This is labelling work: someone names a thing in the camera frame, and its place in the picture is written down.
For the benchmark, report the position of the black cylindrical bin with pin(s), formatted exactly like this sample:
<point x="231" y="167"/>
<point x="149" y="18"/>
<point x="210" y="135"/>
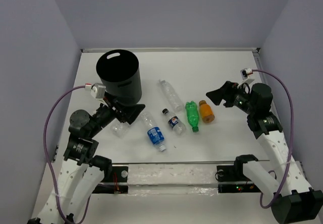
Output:
<point x="119" y="71"/>

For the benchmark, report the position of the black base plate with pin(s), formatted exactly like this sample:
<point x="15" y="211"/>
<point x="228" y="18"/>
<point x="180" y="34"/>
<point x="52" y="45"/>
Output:
<point x="115" y="182"/>
<point x="230" y="182"/>

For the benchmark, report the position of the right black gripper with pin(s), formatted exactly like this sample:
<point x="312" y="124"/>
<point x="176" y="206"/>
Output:
<point x="229" y="89"/>

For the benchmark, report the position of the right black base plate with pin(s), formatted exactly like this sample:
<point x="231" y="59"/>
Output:
<point x="230" y="182"/>

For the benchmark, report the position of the orange juice bottle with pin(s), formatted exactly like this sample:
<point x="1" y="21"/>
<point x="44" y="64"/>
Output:
<point x="206" y="112"/>

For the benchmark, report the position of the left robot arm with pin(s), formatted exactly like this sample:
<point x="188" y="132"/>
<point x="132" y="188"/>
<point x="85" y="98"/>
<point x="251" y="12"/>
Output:
<point x="82" y="169"/>

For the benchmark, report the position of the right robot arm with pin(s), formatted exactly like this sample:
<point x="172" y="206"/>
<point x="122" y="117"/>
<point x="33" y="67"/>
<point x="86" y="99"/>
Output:
<point x="291" y="197"/>

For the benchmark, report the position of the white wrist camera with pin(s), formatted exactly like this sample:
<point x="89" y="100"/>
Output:
<point x="96" y="90"/>
<point x="247" y="76"/>

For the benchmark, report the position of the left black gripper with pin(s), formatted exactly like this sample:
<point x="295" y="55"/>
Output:
<point x="131" y="112"/>

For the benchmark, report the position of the blue label water bottle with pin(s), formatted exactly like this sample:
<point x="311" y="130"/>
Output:
<point x="154" y="133"/>

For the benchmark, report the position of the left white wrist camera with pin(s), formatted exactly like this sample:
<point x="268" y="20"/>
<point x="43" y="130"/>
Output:
<point x="96" y="90"/>

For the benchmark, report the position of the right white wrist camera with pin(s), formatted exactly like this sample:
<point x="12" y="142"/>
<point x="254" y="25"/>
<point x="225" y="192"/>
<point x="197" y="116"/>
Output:
<point x="247" y="76"/>

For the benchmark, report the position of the aluminium table edge rail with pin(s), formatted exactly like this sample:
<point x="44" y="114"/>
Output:
<point x="170" y="49"/>

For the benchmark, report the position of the green plastic bottle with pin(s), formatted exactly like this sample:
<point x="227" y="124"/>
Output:
<point x="192" y="115"/>

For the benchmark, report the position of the white green label bottle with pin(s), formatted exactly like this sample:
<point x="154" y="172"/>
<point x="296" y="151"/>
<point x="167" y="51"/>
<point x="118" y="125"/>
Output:
<point x="119" y="129"/>

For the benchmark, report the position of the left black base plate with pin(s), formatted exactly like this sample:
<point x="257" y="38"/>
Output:
<point x="115" y="182"/>

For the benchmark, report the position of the Pepsi label small bottle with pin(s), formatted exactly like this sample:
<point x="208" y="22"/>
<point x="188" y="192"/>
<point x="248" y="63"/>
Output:
<point x="174" y="122"/>

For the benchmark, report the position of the clear label-free plastic bottle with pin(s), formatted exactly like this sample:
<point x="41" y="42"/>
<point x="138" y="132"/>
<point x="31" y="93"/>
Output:
<point x="171" y="96"/>

